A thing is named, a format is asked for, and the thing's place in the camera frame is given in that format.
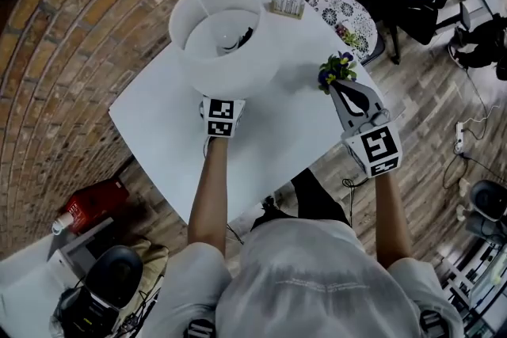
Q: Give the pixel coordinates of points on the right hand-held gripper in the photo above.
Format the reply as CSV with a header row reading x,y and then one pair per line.
x,y
376,146

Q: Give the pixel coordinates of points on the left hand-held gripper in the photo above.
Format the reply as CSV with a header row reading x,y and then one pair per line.
x,y
222,116

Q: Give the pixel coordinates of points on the white lamp shade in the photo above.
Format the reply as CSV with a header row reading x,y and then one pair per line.
x,y
237,71

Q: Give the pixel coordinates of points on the person's left forearm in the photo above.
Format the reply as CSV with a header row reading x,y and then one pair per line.
x,y
210,194

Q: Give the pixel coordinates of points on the person's right forearm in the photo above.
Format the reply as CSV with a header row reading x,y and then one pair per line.
x,y
392,217

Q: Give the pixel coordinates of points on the purple yellow flower plant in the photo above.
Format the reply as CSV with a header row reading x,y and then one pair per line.
x,y
336,69

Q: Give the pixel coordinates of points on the small succulent plant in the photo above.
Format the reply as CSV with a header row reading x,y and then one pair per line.
x,y
349,37

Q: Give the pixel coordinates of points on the floral patterned round seat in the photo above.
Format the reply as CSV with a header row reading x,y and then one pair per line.
x,y
340,10

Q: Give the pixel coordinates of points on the person's black trousers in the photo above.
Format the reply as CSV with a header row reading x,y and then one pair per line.
x,y
317,198

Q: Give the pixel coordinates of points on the white power strip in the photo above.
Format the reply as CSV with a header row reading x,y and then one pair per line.
x,y
459,136

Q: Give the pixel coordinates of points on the red fire extinguisher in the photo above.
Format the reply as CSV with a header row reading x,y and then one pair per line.
x,y
95,203

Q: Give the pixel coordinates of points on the tan cloth bag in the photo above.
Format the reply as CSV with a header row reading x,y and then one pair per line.
x,y
152,257

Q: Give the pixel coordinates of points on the person's white t-shirt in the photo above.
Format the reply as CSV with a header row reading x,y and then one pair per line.
x,y
317,281

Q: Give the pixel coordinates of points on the paper cup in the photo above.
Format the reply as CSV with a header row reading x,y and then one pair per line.
x,y
63,223

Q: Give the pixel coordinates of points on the grey open box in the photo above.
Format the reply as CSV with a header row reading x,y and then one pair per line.
x,y
79,245

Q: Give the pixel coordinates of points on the black electronic equipment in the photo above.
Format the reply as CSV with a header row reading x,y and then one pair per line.
x,y
85,312

